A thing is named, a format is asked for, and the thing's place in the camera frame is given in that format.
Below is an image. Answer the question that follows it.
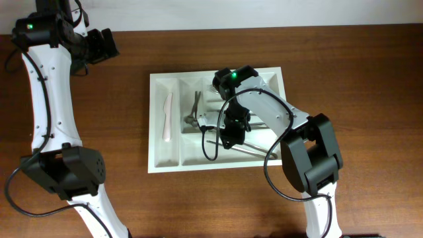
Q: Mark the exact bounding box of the large metal spoon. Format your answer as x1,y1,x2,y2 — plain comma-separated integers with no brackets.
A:
249,122,268,130

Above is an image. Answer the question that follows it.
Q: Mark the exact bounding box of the metal chopstick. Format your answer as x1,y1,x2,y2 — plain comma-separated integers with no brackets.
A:
244,142,278,159
206,140,267,159

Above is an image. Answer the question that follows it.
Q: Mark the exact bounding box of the small metal teaspoon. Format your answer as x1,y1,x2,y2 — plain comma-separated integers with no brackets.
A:
191,91,202,128
184,104,194,125

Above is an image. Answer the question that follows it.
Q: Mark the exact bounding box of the pink plastic knife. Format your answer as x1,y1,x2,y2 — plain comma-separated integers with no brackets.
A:
163,93,173,142

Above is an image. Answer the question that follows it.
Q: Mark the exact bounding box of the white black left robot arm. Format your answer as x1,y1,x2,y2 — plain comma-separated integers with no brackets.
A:
11,0,130,237

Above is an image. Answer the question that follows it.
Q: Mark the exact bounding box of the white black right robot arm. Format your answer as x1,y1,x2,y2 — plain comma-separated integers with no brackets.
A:
212,65,343,237

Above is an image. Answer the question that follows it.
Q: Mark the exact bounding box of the white cutlery tray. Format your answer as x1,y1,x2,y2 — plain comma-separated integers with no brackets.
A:
148,71,277,173

